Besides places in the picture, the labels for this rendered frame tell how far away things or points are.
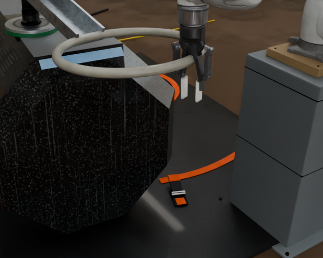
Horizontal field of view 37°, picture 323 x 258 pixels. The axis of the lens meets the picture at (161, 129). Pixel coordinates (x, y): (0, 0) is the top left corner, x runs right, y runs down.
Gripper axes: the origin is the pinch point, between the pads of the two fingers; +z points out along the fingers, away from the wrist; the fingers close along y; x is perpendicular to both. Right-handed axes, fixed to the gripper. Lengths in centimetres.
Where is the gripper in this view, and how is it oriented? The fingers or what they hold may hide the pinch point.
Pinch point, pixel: (191, 89)
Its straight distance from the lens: 148.9
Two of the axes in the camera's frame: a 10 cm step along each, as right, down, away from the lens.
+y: -8.4, -2.2, 4.9
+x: -5.4, 3.7, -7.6
